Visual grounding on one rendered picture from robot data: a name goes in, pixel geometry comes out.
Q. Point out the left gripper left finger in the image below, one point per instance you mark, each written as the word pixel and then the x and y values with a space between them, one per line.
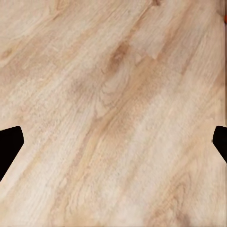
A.
pixel 11 141

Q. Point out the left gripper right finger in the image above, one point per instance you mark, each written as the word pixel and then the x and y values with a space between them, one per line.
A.
pixel 220 140

